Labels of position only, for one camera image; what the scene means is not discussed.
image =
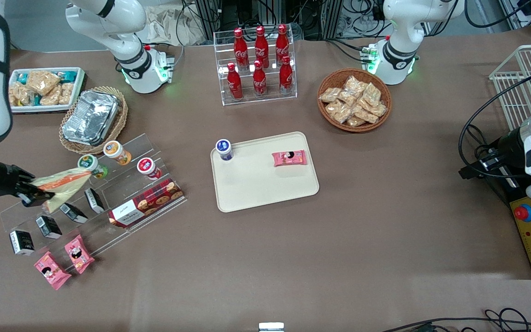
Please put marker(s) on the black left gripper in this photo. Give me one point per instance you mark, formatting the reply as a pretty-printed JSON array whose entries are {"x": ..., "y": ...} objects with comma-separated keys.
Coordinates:
[{"x": 509, "y": 146}]

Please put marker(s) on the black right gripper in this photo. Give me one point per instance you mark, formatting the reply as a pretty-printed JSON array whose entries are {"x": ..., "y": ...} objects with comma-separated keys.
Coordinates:
[{"x": 5, "y": 177}]

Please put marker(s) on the triangle sandwich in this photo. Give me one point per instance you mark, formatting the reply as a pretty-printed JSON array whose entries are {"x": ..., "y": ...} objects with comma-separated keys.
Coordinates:
[{"x": 67, "y": 184}]

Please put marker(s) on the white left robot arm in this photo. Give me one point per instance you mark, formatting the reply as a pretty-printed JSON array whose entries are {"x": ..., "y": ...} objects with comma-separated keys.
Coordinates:
[{"x": 401, "y": 41}]

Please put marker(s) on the white rectangular snack tray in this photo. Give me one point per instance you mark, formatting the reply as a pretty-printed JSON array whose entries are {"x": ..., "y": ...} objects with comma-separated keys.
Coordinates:
[{"x": 79, "y": 87}]

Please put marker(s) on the beige plastic tray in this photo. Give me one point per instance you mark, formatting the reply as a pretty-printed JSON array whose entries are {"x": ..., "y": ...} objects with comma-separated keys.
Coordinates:
[{"x": 261, "y": 184}]

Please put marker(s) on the small black carton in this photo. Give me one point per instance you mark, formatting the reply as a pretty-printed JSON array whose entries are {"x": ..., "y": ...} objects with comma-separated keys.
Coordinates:
[
  {"x": 48, "y": 227},
  {"x": 94, "y": 199},
  {"x": 73, "y": 212},
  {"x": 21, "y": 242}
]

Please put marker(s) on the green lid cup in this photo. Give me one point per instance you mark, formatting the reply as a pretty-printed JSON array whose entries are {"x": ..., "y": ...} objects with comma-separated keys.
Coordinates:
[{"x": 91, "y": 163}]

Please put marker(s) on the pink snack packet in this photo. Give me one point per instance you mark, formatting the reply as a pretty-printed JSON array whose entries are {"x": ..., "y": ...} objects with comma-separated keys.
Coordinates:
[
  {"x": 79, "y": 253},
  {"x": 289, "y": 158},
  {"x": 51, "y": 270}
]

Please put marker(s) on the clear acrylic stepped display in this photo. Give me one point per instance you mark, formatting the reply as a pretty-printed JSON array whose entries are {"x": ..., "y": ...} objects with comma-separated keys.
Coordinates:
[{"x": 122, "y": 193}]

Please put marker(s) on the orange lid cup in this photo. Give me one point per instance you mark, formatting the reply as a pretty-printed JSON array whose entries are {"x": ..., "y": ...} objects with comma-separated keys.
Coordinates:
[{"x": 117, "y": 153}]

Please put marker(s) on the silver foil container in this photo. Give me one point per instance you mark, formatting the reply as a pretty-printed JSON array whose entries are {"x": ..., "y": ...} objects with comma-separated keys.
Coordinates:
[{"x": 90, "y": 117}]

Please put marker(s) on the beige rice snack pack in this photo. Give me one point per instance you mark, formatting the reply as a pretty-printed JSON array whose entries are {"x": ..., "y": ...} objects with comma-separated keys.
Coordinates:
[
  {"x": 42, "y": 80},
  {"x": 51, "y": 97},
  {"x": 21, "y": 94},
  {"x": 66, "y": 93}
]

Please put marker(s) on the oval light wicker basket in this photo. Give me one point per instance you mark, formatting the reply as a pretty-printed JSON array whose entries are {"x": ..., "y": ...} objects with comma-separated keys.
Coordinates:
[{"x": 120, "y": 120}]

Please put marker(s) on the red plaid cookie box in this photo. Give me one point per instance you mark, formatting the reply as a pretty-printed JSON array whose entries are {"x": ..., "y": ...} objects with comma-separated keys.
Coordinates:
[{"x": 148, "y": 203}]

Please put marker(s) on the teal snack pack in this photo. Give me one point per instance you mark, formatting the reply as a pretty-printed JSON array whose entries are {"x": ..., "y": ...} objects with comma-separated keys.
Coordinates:
[
  {"x": 68, "y": 75},
  {"x": 21, "y": 77}
]

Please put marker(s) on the clear crispy snack packet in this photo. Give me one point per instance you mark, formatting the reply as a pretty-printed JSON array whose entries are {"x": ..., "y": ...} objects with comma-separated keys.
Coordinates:
[
  {"x": 339, "y": 112},
  {"x": 330, "y": 95},
  {"x": 347, "y": 97},
  {"x": 366, "y": 115},
  {"x": 356, "y": 121},
  {"x": 378, "y": 109},
  {"x": 372, "y": 93},
  {"x": 355, "y": 85}
]

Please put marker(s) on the red lid cup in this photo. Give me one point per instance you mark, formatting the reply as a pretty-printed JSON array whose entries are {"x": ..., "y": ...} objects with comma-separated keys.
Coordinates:
[{"x": 149, "y": 168}]

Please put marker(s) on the round brown wicker basket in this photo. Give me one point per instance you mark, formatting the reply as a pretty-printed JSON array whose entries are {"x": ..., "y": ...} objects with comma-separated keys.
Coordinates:
[{"x": 325, "y": 117}]

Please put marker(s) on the blue lid yogurt cup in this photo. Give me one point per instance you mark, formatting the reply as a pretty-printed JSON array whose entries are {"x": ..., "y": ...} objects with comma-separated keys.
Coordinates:
[{"x": 224, "y": 149}]

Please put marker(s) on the crumpled beige cloth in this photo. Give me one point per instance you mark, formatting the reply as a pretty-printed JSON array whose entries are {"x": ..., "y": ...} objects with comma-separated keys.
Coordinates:
[{"x": 164, "y": 27}]

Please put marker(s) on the red cola bottle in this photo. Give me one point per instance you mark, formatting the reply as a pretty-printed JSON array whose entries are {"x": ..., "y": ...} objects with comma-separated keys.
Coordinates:
[
  {"x": 234, "y": 83},
  {"x": 240, "y": 46},
  {"x": 282, "y": 41},
  {"x": 261, "y": 44},
  {"x": 259, "y": 80},
  {"x": 286, "y": 76}
]

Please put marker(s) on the clear acrylic bottle rack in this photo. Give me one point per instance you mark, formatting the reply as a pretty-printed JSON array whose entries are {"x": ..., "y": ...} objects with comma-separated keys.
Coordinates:
[{"x": 270, "y": 99}]

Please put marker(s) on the metal equipment rack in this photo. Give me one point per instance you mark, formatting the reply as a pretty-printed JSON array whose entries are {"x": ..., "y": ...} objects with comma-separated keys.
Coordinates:
[{"x": 311, "y": 18}]

